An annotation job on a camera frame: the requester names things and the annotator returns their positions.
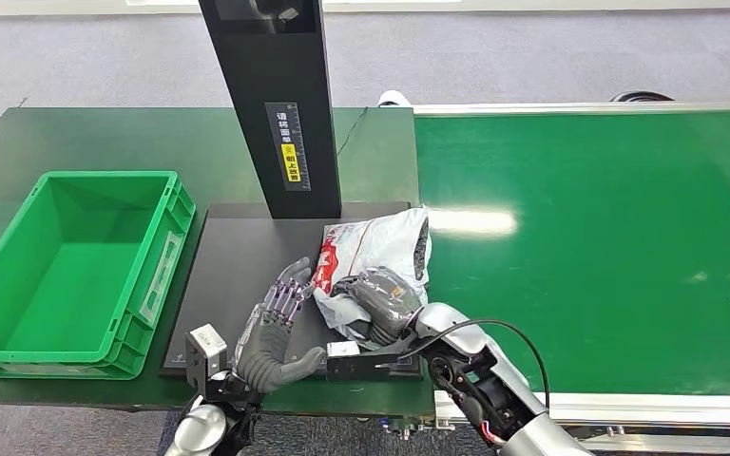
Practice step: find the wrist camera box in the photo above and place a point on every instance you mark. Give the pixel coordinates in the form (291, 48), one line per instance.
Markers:
(204, 355)
(355, 365)

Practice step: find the white round object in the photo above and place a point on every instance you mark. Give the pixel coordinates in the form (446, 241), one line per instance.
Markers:
(394, 99)

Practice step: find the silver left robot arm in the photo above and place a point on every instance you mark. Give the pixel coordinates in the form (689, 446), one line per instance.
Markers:
(201, 431)

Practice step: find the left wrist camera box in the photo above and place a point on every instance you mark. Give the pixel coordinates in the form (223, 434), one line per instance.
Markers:
(204, 355)

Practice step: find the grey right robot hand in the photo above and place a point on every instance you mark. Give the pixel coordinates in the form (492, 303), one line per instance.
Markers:
(384, 305)

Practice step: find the black yellow instruction label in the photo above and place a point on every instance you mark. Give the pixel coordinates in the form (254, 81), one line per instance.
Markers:
(289, 146)

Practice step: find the clear crate label pocket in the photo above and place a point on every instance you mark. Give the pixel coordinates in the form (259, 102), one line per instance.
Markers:
(161, 277)

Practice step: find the white red-printed mailer package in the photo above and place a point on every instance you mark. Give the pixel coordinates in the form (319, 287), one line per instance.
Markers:
(377, 242)

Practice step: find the black round object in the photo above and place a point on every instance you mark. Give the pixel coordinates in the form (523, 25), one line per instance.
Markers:
(642, 97)

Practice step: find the dark green table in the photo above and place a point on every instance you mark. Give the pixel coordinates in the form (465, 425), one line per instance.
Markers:
(100, 138)

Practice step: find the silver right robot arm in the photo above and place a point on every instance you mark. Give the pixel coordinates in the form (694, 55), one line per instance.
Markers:
(497, 390)

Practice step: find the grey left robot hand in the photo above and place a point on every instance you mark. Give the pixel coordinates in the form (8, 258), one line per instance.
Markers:
(264, 359)

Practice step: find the metal fittings under table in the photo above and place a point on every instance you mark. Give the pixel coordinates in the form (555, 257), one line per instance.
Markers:
(412, 428)

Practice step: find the green conveyor belt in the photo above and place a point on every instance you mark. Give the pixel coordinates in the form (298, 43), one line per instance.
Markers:
(591, 189)

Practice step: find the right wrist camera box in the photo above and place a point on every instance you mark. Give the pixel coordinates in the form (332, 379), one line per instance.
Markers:
(355, 365)

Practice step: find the black inbound scanner machine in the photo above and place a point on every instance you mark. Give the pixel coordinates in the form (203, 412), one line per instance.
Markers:
(270, 69)

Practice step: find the green plastic crate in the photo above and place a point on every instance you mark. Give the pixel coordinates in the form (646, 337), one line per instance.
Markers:
(75, 283)

